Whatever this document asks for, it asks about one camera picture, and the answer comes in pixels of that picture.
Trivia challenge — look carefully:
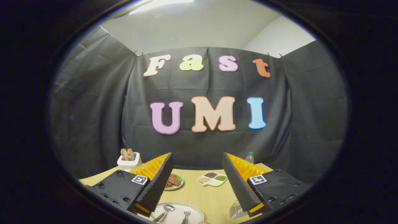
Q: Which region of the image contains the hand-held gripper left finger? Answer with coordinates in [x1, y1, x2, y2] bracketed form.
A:
[85, 152, 174, 217]

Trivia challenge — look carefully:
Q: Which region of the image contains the metal spoon wooden handle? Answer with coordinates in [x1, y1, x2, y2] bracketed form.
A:
[152, 204, 175, 222]

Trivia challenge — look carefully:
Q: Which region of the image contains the plate of meat and greens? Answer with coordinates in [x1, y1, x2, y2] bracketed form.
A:
[164, 173, 184, 191]

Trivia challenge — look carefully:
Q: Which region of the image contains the clear glass cup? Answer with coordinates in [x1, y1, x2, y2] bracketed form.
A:
[229, 200, 248, 219]

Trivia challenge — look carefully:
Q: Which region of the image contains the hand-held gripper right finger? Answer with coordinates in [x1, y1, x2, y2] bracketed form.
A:
[222, 152, 310, 217]

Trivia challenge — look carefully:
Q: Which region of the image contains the white toaster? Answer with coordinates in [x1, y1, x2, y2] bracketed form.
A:
[117, 152, 143, 172]

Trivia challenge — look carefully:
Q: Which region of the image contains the black backdrop cloth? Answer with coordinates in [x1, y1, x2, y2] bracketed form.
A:
[49, 26, 348, 184]

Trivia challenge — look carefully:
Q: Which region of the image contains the white empty plate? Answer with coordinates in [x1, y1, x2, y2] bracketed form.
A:
[146, 202, 205, 224]

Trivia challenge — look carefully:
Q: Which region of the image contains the white divided dish of grains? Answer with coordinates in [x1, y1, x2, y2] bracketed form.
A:
[198, 172, 228, 187]

